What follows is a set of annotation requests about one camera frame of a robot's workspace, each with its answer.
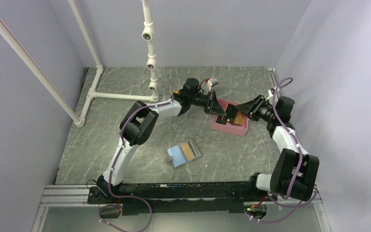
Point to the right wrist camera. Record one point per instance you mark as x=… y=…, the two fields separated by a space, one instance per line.
x=270 y=94

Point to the orange credit card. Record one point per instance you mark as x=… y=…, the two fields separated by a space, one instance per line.
x=190 y=150

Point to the grey leather card holder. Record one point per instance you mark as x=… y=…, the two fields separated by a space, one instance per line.
x=175 y=157

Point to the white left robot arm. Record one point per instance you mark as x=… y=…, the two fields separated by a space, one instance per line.
x=139 y=122

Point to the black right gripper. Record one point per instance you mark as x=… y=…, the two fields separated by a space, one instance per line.
x=252 y=107

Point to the aluminium extrusion frame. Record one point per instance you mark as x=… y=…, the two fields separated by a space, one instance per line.
x=75 y=196

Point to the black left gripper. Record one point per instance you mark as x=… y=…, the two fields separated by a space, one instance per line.
x=218 y=108

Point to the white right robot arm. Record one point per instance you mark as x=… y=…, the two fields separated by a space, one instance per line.
x=295 y=172

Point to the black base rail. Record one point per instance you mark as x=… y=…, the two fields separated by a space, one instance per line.
x=138 y=198

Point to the pink plastic card box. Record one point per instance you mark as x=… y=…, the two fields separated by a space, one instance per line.
x=230 y=128

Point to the white PVC pipe frame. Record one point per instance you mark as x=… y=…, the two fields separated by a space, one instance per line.
x=34 y=43

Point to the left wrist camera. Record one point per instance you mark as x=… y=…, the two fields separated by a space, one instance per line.
x=210 y=83

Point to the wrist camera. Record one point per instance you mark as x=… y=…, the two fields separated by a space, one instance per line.
x=270 y=94
x=210 y=83

